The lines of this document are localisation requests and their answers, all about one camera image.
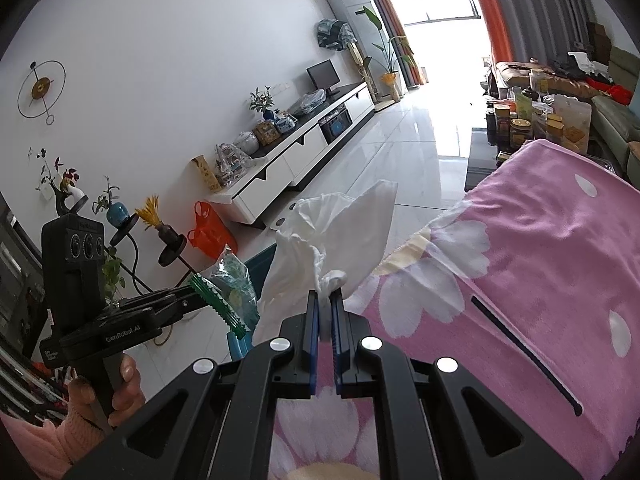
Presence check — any clear green snack wrapper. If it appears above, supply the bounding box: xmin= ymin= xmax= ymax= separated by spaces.
xmin=204 ymin=248 xmax=244 ymax=315

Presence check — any white tissue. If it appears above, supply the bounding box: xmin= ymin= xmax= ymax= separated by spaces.
xmin=253 ymin=180 xmax=398 ymax=344

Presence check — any pink sleeve forearm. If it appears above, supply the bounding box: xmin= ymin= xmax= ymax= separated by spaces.
xmin=1 ymin=402 xmax=105 ymax=479

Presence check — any left hand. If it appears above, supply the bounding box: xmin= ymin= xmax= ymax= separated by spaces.
xmin=63 ymin=353 xmax=145 ymax=441

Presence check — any orange plastic bag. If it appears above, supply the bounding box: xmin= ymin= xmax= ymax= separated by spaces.
xmin=186 ymin=200 xmax=238 ymax=259

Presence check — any yellow flower black stand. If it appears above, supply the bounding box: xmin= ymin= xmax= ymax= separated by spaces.
xmin=134 ymin=195 xmax=186 ymax=268

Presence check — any blue vase plant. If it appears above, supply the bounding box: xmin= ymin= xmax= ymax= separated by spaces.
xmin=92 ymin=177 xmax=129 ymax=229

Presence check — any yellow tissue box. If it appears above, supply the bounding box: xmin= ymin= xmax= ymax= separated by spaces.
xmin=191 ymin=155 xmax=222 ymax=193

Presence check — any white tv cabinet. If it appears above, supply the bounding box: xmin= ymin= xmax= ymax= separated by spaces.
xmin=206 ymin=82 xmax=374 ymax=226

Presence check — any pink floral tablecloth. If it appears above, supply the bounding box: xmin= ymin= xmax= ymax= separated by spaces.
xmin=267 ymin=138 xmax=640 ymax=480

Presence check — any small black monitor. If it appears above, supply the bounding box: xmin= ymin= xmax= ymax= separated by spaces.
xmin=307 ymin=60 xmax=340 ymax=96

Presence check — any tall green potted plant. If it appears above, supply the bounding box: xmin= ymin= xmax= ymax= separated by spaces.
xmin=361 ymin=6 xmax=416 ymax=103

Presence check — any cluttered coffee table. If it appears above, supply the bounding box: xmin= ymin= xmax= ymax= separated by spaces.
xmin=464 ymin=87 xmax=591 ymax=192

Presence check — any brown leather ottoman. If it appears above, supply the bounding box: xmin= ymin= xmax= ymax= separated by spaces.
xmin=494 ymin=62 xmax=601 ymax=101

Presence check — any white standing air conditioner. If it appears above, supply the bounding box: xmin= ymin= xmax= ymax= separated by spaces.
xmin=326 ymin=0 xmax=393 ymax=96

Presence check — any dark green sofa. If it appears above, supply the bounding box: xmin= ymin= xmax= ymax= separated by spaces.
xmin=591 ymin=47 xmax=639 ymax=188

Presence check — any orange grey curtain left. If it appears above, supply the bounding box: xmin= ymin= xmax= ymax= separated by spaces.
xmin=373 ymin=0 xmax=425 ymax=89

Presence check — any orange grey curtain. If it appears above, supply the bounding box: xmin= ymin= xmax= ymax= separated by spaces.
xmin=477 ymin=0 xmax=592 ymax=64
xmin=373 ymin=0 xmax=425 ymax=89

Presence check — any orange grey curtain right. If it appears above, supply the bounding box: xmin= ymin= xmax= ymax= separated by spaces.
xmin=477 ymin=0 xmax=592 ymax=64

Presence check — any round wall clock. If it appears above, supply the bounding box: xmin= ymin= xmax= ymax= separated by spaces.
xmin=16 ymin=60 xmax=67 ymax=126

